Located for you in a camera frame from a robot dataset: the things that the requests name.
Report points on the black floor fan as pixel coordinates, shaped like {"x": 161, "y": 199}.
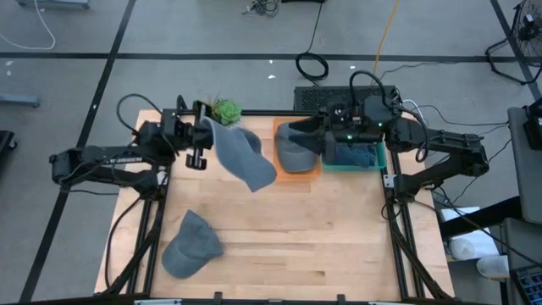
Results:
{"x": 529, "y": 31}

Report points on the gray furniture foot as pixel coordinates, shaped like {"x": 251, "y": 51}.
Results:
{"x": 19, "y": 100}

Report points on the green translucent plastic bin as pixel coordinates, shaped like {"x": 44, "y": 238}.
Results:
{"x": 351, "y": 168}

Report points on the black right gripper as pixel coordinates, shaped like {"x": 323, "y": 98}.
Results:
{"x": 360, "y": 131}

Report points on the white paper roll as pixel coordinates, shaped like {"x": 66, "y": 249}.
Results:
{"x": 493, "y": 266}
{"x": 472, "y": 245}

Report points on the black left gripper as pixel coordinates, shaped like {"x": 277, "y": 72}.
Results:
{"x": 192, "y": 133}

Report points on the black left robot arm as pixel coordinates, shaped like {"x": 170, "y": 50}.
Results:
{"x": 106, "y": 156}

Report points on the black floor object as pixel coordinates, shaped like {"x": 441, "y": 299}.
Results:
{"x": 6, "y": 144}

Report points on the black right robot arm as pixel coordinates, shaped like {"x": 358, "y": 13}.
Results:
{"x": 449, "y": 142}

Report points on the dark blue denim baseball cap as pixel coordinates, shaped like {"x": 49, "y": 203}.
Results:
{"x": 355, "y": 154}

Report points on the black perforated computer case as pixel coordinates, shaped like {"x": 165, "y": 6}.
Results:
{"x": 309, "y": 97}

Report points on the black aluminium table frame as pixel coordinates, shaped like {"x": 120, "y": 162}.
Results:
{"x": 262, "y": 112}

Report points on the gray furniture bar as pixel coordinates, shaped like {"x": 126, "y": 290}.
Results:
{"x": 53, "y": 3}

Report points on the orange translucent plastic bin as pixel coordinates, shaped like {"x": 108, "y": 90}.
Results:
{"x": 296, "y": 176}

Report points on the black device on cabinet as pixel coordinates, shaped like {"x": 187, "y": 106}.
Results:
{"x": 534, "y": 127}

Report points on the potted succulent in patterned pot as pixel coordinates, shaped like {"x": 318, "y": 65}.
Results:
{"x": 228, "y": 111}

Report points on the gray cabinet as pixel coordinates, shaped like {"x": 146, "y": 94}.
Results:
{"x": 525, "y": 178}

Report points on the gray baseball cap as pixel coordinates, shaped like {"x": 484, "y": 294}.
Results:
{"x": 296, "y": 154}
{"x": 190, "y": 247}
{"x": 241, "y": 156}

